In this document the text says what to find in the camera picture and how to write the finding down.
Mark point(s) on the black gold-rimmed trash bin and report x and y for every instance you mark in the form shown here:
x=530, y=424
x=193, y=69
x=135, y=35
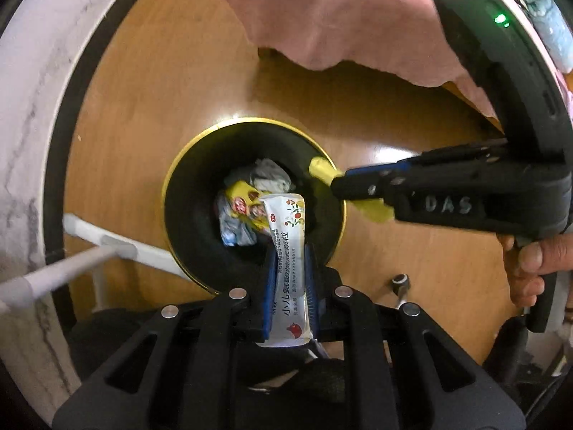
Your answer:
x=192, y=233

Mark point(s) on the yellow snack packet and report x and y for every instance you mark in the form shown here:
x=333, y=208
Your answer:
x=244, y=199

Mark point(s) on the grey wrapper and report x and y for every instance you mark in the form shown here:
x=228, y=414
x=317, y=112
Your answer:
x=268, y=179

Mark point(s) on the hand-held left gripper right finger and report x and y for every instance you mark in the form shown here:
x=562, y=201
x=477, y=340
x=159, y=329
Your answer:
x=318, y=304

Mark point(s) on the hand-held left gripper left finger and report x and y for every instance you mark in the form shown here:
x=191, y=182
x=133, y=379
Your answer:
x=270, y=295

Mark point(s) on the printed cloth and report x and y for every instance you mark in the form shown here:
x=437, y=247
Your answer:
x=537, y=0

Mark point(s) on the white metal rack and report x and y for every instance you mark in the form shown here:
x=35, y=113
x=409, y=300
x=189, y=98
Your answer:
x=67, y=264

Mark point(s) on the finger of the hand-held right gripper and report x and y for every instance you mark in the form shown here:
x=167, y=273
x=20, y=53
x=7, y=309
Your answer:
x=380, y=168
x=362, y=187

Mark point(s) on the person's right hand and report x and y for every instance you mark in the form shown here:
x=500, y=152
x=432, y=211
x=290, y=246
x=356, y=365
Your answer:
x=532, y=260

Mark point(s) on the white medicine sachet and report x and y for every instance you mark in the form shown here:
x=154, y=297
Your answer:
x=291, y=255

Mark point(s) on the yellow wrapper piece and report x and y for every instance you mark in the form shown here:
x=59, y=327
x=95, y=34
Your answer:
x=322, y=170

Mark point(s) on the blue white printed wrapper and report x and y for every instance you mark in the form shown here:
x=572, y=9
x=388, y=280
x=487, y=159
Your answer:
x=232, y=228

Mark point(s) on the person's pink clothing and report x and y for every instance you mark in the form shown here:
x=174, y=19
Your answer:
x=335, y=18

